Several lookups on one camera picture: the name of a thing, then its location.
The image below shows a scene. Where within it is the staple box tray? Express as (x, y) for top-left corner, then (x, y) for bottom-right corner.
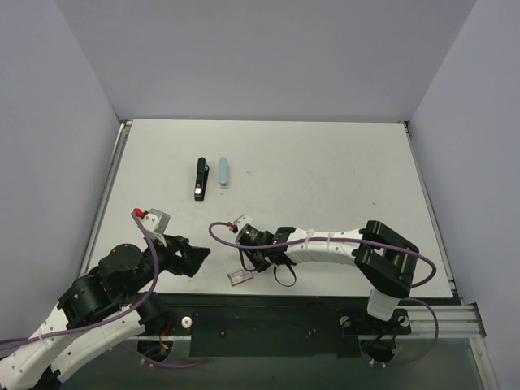
(227, 269), (254, 287)

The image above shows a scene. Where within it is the black stapler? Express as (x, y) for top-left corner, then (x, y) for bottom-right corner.
(193, 157), (210, 202)

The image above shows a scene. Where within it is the light blue stapler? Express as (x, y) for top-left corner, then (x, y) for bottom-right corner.
(218, 157), (229, 189)

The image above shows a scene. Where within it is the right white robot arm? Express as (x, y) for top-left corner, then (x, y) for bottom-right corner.
(235, 220), (418, 332)

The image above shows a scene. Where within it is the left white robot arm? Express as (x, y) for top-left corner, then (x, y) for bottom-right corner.
(1, 236), (210, 389)

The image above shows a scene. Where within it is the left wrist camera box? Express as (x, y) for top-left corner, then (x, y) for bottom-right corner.
(133, 208), (171, 247)

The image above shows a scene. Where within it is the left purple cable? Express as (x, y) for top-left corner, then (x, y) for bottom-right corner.
(0, 210), (162, 350)

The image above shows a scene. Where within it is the purple cable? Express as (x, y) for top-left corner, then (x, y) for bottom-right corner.
(208, 221), (438, 288)
(0, 210), (162, 350)

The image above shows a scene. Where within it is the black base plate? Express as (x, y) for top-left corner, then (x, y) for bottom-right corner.
(101, 292), (440, 359)

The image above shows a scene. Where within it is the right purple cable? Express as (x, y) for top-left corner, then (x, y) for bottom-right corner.
(208, 221), (438, 288)

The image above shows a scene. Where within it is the aluminium frame rail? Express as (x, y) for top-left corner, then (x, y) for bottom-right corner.
(403, 304), (487, 339)

